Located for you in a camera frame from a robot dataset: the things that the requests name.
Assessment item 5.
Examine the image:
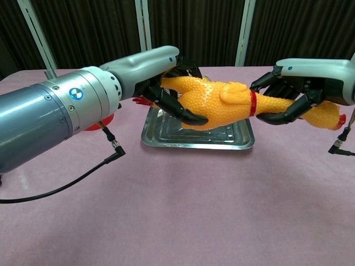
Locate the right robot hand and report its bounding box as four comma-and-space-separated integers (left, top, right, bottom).
250, 57, 355, 125

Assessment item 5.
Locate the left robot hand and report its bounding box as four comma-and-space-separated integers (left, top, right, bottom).
99, 45, 209, 127

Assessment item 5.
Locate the yellow rubber chicken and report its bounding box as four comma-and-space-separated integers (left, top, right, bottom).
132, 75, 347, 131

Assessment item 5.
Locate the stainless steel rectangular tray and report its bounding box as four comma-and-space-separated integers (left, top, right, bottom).
140, 106, 256, 150

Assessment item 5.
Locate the red tape roll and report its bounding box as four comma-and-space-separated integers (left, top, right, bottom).
83, 113, 115, 131

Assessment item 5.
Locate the black pleated curtain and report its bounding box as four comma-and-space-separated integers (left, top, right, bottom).
0, 0, 355, 81

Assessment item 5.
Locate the pink plush tablecloth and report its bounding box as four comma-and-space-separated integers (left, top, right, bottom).
0, 65, 355, 266

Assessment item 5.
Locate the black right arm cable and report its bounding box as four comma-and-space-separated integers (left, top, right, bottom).
328, 110, 355, 156

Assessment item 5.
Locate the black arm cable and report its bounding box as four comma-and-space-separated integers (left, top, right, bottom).
0, 121, 126, 204
328, 110, 355, 156

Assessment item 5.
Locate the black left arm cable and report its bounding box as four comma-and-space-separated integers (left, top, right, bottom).
0, 121, 126, 204

